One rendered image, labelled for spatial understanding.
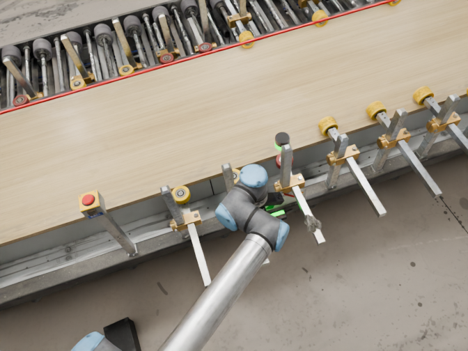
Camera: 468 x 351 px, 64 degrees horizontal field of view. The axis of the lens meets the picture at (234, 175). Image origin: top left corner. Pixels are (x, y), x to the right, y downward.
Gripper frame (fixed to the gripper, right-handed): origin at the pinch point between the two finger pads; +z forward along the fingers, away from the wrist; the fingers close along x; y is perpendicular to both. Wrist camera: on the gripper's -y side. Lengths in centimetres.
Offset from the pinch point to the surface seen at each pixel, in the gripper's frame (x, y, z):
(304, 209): -1.8, -20.7, 10.6
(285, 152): -14.9, -16.5, -18.3
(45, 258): -35, 103, 34
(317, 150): -36, -45, 25
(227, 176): -15.4, 7.9, -14.6
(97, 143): -72, 60, 6
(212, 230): -14.6, 19.9, 26.4
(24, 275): -30, 114, 34
